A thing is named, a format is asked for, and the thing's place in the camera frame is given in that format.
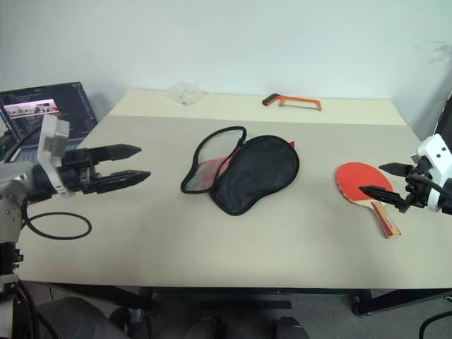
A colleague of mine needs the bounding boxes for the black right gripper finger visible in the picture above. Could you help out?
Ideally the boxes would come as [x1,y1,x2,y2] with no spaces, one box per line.
[378,162,414,177]
[359,185,403,208]

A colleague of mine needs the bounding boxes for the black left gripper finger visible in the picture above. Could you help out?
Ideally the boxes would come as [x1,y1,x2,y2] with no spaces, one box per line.
[90,143,143,162]
[95,170,152,194]

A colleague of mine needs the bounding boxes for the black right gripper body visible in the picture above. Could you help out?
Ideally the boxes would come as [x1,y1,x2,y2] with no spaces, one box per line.
[397,157,430,215]

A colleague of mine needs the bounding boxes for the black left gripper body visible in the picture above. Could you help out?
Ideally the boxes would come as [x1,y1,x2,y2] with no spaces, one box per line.
[58,148,103,195]

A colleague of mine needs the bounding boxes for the red ping pong paddle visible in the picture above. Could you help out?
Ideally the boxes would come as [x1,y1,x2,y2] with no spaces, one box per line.
[334,161,402,239]

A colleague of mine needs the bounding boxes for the black paddle case red lining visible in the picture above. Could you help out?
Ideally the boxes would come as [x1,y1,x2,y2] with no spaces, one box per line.
[180,126,300,217]

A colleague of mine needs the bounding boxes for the open grey laptop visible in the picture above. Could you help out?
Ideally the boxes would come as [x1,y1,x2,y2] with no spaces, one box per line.
[0,81,99,163]

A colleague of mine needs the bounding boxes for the black chair back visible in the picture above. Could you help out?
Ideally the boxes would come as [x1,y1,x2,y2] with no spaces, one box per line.
[436,91,452,142]

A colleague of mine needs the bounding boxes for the dark device green lights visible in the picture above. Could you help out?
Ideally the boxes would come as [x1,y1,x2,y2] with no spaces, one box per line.
[0,129,15,156]

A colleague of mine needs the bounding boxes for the clear plastic bag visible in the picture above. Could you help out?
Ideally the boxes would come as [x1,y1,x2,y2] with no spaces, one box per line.
[165,81,206,107]

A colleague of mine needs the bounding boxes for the dark rounded shape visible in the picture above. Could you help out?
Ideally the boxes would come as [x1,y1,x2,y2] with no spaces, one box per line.
[270,316,311,339]

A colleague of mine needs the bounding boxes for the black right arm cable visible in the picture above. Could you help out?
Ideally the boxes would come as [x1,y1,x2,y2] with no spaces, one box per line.
[411,174,444,195]

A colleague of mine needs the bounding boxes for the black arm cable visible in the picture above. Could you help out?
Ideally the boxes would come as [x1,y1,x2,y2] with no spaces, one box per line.
[0,125,93,241]
[411,174,444,195]

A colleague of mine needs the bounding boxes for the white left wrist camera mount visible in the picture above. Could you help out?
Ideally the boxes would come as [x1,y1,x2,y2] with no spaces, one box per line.
[37,114,77,198]

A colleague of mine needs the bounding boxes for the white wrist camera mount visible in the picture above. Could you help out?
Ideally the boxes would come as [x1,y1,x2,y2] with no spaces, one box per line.
[37,114,77,198]
[409,133,452,213]

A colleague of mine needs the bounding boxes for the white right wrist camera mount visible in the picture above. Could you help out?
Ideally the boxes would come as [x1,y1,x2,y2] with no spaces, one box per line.
[409,133,452,213]

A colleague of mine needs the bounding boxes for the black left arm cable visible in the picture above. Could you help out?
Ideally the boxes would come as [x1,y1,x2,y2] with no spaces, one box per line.
[0,125,93,241]

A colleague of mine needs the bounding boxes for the black floor cable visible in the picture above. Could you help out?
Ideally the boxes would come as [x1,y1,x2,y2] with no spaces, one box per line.
[419,307,452,339]

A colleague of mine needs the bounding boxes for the orange hacksaw black handle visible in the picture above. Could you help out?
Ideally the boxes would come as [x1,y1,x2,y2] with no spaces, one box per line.
[261,93,323,112]

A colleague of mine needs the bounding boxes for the black metal table frame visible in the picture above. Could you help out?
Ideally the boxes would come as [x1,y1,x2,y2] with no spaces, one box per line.
[20,280,452,315]

